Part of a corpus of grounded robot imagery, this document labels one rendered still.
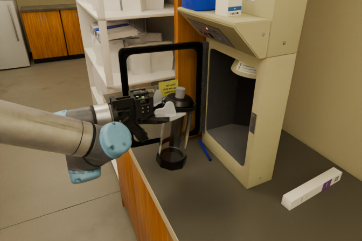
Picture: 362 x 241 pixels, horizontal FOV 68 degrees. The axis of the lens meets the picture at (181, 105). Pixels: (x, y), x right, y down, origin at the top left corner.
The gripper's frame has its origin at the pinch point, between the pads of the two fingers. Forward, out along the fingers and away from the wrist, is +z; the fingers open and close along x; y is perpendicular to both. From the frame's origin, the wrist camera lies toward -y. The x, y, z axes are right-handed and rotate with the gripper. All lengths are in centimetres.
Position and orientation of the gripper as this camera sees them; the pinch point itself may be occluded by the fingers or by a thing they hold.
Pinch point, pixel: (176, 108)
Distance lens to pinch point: 84.2
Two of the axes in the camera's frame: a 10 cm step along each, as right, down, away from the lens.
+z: 9.0, -1.8, 3.9
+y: 0.1, -8.9, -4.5
